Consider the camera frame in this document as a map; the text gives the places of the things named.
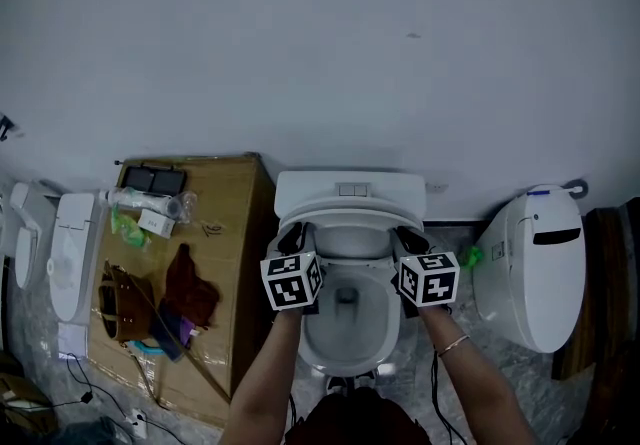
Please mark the white flat floor box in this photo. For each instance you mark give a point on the white flat floor box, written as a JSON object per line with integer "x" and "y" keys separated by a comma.
{"x": 72, "y": 340}

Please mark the green bottle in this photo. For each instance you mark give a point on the green bottle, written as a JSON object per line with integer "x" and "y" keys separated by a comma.
{"x": 471, "y": 256}

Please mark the maroon cloth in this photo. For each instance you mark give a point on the maroon cloth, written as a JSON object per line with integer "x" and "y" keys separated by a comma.
{"x": 192, "y": 288}

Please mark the small cardboard box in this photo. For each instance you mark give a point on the small cardboard box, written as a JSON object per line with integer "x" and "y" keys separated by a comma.
{"x": 25, "y": 403}

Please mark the silver flush button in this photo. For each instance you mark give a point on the silver flush button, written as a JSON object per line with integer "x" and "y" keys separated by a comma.
{"x": 354, "y": 190}

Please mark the dark wooden planks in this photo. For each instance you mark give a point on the dark wooden planks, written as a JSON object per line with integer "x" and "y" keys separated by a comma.
{"x": 607, "y": 283}

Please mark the white toilet bowl with tank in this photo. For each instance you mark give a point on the white toilet bowl with tank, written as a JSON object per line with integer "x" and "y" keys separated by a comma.
{"x": 345, "y": 333}

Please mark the person's dark red garment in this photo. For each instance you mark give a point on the person's dark red garment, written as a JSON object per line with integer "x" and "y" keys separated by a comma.
{"x": 355, "y": 420}

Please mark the white slim toilet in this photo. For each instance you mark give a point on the white slim toilet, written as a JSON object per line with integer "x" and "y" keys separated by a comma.
{"x": 30, "y": 243}

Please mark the thin black rod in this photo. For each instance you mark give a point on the thin black rod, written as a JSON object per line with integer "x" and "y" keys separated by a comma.
{"x": 145, "y": 164}

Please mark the dark blue cloth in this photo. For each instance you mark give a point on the dark blue cloth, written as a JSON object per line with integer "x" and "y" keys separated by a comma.
{"x": 167, "y": 338}

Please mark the clear plastic wrapped roll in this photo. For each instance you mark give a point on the clear plastic wrapped roll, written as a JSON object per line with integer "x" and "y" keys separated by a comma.
{"x": 145, "y": 200}

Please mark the person's right forearm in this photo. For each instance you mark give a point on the person's right forearm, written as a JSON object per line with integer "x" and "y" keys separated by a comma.
{"x": 480, "y": 393}

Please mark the black flat case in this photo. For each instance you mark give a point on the black flat case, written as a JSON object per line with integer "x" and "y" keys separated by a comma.
{"x": 152, "y": 180}

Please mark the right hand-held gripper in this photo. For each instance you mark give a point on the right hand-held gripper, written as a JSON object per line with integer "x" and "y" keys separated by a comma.
{"x": 432, "y": 280}

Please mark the black baseboard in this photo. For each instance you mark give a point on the black baseboard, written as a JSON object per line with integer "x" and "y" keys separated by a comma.
{"x": 455, "y": 223}

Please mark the white rectangular-lid toilet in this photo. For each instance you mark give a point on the white rectangular-lid toilet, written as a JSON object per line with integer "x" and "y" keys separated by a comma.
{"x": 72, "y": 253}

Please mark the large cardboard box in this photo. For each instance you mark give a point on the large cardboard box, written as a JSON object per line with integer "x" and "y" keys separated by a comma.
{"x": 235, "y": 283}

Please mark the black wall bracket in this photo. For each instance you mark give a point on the black wall bracket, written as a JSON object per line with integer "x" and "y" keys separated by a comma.
{"x": 6, "y": 128}

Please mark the person's right shoe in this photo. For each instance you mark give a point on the person's right shoe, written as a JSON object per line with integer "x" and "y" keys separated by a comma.
{"x": 366, "y": 379}

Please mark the purple cloth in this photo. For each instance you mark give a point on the purple cloth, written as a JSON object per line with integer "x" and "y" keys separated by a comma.
{"x": 190, "y": 330}

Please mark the raised white toilet lid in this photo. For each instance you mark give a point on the raised white toilet lid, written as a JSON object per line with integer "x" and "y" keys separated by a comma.
{"x": 352, "y": 243}

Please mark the green plastic bag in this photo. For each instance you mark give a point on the green plastic bag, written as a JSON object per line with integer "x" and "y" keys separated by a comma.
{"x": 130, "y": 230}

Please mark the white power strip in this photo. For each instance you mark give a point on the white power strip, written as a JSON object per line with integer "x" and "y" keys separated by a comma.
{"x": 140, "y": 423}

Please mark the white egg-shaped smart toilet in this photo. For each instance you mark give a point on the white egg-shaped smart toilet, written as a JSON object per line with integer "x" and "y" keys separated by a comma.
{"x": 535, "y": 283}

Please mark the person's left forearm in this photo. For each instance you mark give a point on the person's left forearm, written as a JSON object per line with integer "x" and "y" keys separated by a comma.
{"x": 265, "y": 383}

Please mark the gold bangle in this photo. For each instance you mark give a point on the gold bangle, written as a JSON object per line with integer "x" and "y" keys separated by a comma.
{"x": 454, "y": 345}

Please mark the light blue plastic item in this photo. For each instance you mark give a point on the light blue plastic item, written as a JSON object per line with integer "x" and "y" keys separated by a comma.
{"x": 145, "y": 348}

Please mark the small white box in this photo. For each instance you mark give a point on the small white box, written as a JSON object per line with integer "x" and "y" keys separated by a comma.
{"x": 156, "y": 223}

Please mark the person's left shoe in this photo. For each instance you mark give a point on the person's left shoe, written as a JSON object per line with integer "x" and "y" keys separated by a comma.
{"x": 337, "y": 385}

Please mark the white wall socket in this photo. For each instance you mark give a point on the white wall socket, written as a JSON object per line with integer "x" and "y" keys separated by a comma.
{"x": 439, "y": 187}

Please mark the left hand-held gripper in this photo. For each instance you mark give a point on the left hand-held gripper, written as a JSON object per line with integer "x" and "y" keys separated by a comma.
{"x": 292, "y": 283}

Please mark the person's shoe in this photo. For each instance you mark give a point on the person's shoe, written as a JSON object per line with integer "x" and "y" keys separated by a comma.
{"x": 337, "y": 385}
{"x": 366, "y": 379}

